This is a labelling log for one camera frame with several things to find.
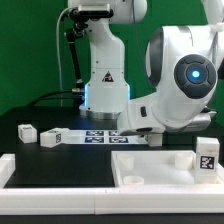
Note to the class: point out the black camera on mount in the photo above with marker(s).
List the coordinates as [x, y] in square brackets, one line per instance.
[95, 11]

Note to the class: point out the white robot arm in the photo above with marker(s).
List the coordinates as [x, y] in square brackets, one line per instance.
[181, 62]

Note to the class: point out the tag marker sheet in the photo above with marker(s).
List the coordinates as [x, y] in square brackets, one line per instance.
[101, 137]

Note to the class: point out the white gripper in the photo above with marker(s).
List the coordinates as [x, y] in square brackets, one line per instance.
[137, 118]

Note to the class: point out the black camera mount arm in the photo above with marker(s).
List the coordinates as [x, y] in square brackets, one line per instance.
[72, 34]

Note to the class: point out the white U-shaped fence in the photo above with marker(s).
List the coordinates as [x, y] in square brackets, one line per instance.
[196, 198]

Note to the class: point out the white square table top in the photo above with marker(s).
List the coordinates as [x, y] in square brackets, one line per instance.
[133, 168]

